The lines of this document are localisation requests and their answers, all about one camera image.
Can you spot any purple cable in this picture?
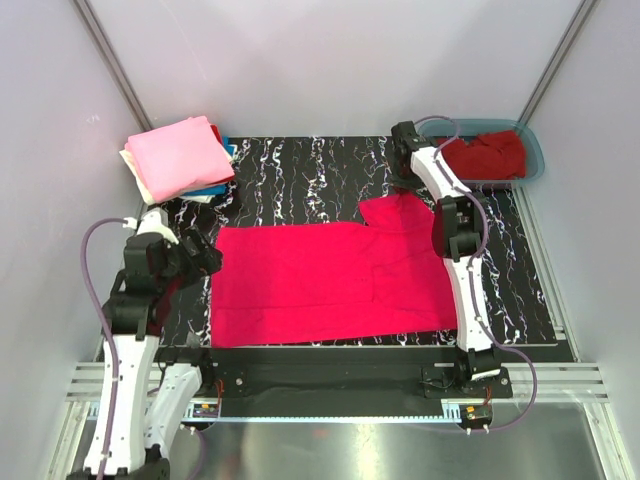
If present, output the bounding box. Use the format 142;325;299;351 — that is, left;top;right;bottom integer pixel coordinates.
414;115;539;436
80;217;209;480

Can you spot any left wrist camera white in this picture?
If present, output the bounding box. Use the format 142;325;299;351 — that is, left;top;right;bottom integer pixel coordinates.
123;207;179;244

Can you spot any dark red t shirt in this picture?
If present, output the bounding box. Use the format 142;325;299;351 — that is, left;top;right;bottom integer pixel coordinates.
442;130;527;181

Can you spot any bright pink t shirt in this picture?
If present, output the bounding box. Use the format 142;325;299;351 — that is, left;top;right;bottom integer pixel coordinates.
210;193;457;348

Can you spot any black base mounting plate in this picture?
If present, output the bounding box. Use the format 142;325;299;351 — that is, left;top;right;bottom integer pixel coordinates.
156;346;512;422

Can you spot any teal plastic basin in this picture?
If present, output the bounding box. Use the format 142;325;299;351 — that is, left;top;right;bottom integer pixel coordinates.
418;119;545;190

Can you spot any folded light pink t shirt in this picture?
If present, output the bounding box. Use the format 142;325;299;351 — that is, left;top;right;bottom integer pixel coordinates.
127;116;234;204

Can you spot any aluminium frame rail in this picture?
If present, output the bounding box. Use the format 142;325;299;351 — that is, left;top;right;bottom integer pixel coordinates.
44;362;640;480

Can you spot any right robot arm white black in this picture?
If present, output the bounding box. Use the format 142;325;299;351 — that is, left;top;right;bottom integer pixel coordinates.
391;121;501;397

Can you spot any folded cream t shirt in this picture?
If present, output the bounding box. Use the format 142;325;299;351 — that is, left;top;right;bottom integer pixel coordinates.
119;143;155;205

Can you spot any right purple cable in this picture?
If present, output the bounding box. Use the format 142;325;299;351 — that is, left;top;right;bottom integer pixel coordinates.
414;115;539;436

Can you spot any folded blue t shirt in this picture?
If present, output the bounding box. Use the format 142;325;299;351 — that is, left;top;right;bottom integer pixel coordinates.
181;136;238;203

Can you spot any folded red t shirt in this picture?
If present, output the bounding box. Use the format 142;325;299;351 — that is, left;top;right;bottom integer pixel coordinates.
210;124;224;144

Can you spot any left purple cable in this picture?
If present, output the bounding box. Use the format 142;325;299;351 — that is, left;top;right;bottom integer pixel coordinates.
80;217;209;480

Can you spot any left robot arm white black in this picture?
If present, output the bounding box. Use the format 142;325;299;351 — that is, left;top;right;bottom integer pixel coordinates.
69;229;222;479

